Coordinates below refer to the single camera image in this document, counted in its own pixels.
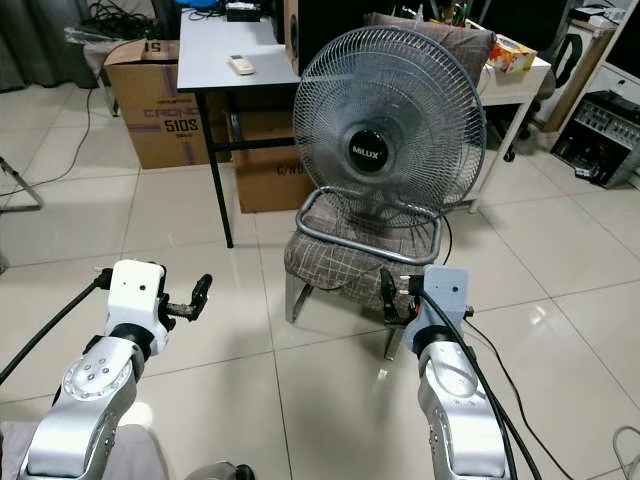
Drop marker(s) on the white remote control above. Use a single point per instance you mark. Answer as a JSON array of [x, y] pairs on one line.
[[242, 65]]

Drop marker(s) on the grey curtain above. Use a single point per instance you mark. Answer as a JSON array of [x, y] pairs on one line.
[[40, 40]]

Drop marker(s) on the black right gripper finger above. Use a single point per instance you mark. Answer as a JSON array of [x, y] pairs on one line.
[[388, 295]]

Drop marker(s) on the wooden speaker black front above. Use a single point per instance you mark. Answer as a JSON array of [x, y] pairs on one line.
[[290, 30]]

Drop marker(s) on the yellow printed box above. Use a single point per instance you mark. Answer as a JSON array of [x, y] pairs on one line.
[[512, 55]]

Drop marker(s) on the robot left leg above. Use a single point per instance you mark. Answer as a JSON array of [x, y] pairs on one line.
[[220, 472]]

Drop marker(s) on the white desk black frame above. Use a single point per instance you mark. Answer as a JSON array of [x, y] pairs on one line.
[[220, 40]]

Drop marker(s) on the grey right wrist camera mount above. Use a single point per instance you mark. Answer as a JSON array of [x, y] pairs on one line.
[[448, 290]]

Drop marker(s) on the black audio mixer unit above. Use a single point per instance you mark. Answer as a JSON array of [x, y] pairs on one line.
[[600, 135]]

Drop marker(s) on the cardboard box purple print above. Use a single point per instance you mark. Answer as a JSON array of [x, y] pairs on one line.
[[150, 120]]

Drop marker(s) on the blue object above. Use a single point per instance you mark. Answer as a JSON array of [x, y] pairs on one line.
[[195, 5]]

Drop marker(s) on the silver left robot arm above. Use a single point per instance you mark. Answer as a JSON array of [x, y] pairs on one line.
[[95, 390]]

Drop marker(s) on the grey Milux electric fan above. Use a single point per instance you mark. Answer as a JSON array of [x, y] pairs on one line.
[[365, 150]]

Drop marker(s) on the small black box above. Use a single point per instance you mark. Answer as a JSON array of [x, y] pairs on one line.
[[242, 12]]

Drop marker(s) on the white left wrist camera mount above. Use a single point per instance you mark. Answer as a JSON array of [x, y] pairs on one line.
[[135, 290]]

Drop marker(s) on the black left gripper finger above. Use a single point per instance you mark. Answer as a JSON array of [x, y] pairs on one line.
[[202, 290]]

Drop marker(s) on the plain brown cardboard box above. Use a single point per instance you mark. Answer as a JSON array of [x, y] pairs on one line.
[[265, 180]]

